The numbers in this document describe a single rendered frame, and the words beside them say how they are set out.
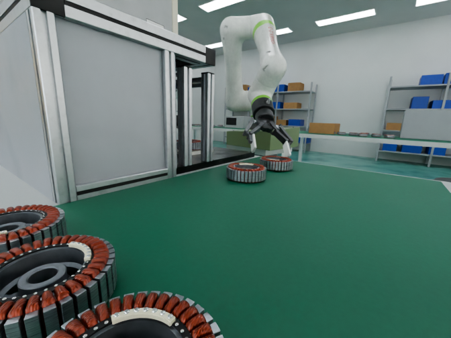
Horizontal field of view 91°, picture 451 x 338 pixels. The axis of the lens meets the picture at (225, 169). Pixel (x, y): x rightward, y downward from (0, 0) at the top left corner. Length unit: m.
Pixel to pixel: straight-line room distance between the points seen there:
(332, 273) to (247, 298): 0.11
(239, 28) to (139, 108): 0.88
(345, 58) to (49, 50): 7.36
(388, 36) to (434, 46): 0.99
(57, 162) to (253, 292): 0.39
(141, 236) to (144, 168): 0.28
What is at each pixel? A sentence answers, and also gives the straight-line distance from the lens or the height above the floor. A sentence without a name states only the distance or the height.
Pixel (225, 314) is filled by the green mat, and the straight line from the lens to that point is 0.23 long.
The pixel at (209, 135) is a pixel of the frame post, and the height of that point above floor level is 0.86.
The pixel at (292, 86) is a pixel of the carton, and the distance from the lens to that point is 7.28.
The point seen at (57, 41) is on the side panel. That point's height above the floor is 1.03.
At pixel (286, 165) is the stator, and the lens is 0.75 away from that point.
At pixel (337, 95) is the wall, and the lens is 7.44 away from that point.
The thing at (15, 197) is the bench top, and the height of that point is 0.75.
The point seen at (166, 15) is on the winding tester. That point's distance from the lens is 0.84.
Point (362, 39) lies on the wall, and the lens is 7.64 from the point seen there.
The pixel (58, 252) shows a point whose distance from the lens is 0.29.
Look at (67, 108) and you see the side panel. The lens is 0.51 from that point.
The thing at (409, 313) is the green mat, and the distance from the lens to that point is 0.29.
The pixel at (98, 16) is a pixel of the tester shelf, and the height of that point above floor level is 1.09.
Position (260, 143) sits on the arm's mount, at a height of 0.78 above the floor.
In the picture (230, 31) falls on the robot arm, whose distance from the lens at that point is 1.34.
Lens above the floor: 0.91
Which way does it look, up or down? 13 degrees down
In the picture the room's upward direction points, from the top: 2 degrees clockwise
